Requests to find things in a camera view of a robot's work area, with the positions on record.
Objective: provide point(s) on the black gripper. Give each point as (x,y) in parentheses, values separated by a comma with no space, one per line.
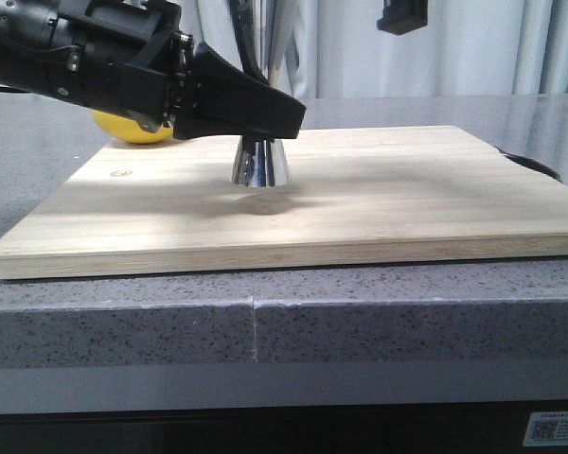
(108,56)

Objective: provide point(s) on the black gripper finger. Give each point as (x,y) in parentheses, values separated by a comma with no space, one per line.
(216,98)
(403,16)
(242,17)

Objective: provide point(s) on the steel double jigger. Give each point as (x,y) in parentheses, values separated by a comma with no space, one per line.
(262,163)

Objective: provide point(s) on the grey curtain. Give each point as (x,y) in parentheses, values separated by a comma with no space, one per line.
(468,48)

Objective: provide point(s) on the yellow lemon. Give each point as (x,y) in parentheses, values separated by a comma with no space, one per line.
(128,130)

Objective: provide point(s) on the wooden cutting board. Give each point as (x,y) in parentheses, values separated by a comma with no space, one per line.
(357,196)

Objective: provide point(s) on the black cutting board loop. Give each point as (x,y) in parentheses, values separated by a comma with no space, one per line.
(531,164)

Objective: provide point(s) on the white QR code sticker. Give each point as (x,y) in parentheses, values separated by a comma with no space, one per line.
(547,428)

